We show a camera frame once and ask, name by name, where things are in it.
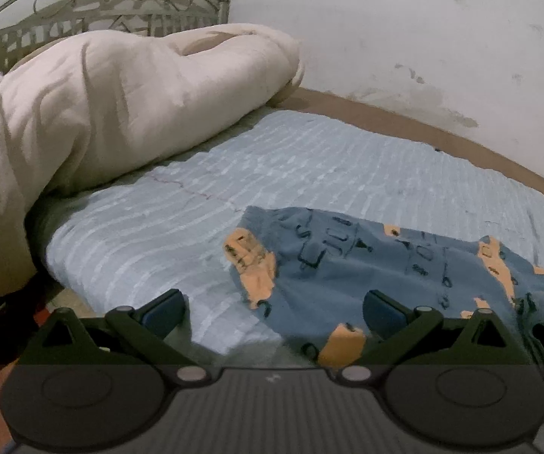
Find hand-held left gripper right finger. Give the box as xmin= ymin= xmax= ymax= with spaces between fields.
xmin=337 ymin=289 xmax=534 ymax=385

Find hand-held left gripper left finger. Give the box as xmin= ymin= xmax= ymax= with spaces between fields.
xmin=20 ymin=288 xmax=212 ymax=387

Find blue pants with orange print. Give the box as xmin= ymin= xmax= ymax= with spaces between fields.
xmin=224 ymin=205 xmax=544 ymax=370

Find light blue striped bed sheet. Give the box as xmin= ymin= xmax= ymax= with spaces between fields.
xmin=45 ymin=108 xmax=544 ymax=358

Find brown bed mat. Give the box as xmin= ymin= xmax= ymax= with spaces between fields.
xmin=269 ymin=86 xmax=544 ymax=216

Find cream quilted comforter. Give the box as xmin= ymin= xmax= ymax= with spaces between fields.
xmin=0 ymin=23 xmax=307 ymax=301

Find ornate metal bed headboard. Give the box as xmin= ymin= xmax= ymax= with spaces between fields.
xmin=0 ymin=0 xmax=233 ymax=87

